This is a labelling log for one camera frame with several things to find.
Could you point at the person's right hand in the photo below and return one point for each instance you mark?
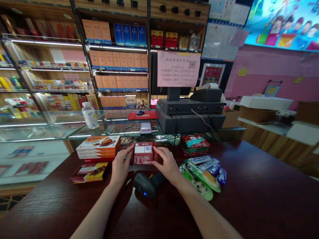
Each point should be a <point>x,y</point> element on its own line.
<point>168,164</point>

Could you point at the person's left hand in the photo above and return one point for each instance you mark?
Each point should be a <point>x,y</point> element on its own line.
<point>119,165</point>

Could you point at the red snack box white label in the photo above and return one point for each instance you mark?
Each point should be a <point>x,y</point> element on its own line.
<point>143,153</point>

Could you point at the orange white pie box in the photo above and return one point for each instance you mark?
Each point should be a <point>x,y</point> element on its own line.
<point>97,157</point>
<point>98,144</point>
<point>96,154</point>

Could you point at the black barcode scanner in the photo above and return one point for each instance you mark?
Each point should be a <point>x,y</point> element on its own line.
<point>147,184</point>

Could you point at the yellow brown chocolate box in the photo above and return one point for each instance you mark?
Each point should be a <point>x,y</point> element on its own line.
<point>91,170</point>
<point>83,181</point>

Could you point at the stack of red teal packets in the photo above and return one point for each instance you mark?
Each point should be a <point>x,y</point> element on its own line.
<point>195,145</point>

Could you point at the blue white candy packet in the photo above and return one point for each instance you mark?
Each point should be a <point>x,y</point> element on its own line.
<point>203,161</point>

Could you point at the green packet panda face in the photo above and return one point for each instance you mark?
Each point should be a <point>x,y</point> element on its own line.
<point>200,188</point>

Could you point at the green packet orange face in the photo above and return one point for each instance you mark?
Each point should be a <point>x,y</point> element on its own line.
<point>208,179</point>

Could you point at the red mouse pad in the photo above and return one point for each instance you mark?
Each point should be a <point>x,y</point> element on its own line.
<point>145,116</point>

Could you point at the black cash register base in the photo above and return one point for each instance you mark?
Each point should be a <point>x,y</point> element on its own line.
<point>189,115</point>

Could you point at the purple blue candy packet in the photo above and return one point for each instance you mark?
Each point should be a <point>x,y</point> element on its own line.
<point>221,176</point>

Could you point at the clear plastic water bottle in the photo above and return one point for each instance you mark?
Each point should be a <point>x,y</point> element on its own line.
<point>90,117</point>

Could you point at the dark computer mouse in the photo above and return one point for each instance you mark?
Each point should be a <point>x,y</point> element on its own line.
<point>140,112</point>

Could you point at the black register monitor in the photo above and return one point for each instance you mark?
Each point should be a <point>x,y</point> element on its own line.
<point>173,93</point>

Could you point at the open cardboard box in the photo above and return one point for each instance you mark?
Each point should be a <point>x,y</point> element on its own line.
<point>230,118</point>

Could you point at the glass display counter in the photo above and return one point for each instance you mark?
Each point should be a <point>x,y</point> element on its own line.
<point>49,129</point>

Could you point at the black receipt printer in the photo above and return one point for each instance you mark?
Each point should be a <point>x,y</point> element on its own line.
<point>208,94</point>

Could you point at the pink paper notice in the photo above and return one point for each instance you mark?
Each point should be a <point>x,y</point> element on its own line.
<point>178,69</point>

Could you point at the red framed poster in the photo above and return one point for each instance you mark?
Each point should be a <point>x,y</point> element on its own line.
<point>212,74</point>

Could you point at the shelf unit with orange cartons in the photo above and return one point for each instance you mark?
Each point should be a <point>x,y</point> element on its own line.
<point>117,62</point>

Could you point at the wooden side counter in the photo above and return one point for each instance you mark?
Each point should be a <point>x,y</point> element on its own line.
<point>279,142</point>

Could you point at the long white box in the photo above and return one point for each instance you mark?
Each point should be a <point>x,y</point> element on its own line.
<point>265,102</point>

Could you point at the yellow sticky note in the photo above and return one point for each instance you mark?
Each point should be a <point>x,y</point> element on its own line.
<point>242,72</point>
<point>297,80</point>

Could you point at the cigarette shelf unit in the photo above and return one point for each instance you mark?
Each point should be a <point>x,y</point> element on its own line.
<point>42,64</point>

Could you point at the shelf unit with red cartons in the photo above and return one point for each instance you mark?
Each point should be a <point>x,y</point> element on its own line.
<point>177,27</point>

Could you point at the colourful cartoon banner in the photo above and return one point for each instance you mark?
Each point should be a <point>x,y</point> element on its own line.
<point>284,23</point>

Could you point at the papers pinned on wall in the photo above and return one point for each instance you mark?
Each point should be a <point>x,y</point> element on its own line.
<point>224,30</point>

